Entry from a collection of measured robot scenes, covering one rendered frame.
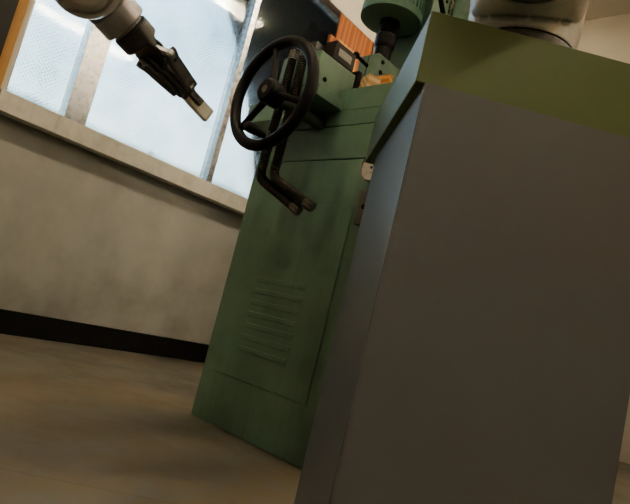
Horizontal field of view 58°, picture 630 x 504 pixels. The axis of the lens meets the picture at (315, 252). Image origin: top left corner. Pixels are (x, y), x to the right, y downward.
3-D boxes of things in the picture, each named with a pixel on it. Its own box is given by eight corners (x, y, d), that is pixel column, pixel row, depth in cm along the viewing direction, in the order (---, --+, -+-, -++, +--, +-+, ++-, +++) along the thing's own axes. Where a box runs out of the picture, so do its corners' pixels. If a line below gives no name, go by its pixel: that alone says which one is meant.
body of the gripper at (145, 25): (149, 9, 107) (183, 48, 113) (128, 18, 113) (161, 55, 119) (126, 35, 104) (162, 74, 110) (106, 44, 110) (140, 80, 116)
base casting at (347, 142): (255, 163, 160) (263, 133, 162) (375, 222, 201) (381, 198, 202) (380, 157, 129) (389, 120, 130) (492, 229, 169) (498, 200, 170)
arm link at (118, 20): (108, -8, 110) (131, 17, 114) (80, 23, 107) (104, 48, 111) (130, -20, 104) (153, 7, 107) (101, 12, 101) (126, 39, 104)
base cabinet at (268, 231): (187, 412, 151) (254, 162, 160) (328, 422, 192) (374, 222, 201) (304, 472, 120) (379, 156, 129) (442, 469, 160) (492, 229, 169)
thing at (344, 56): (289, 59, 148) (294, 40, 149) (317, 79, 156) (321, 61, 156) (325, 51, 139) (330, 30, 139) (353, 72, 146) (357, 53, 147)
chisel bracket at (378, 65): (353, 84, 159) (360, 56, 160) (382, 105, 169) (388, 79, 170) (373, 80, 154) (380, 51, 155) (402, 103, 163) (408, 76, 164)
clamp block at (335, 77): (274, 90, 147) (283, 58, 148) (309, 112, 157) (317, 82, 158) (314, 83, 137) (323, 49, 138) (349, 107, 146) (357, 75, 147)
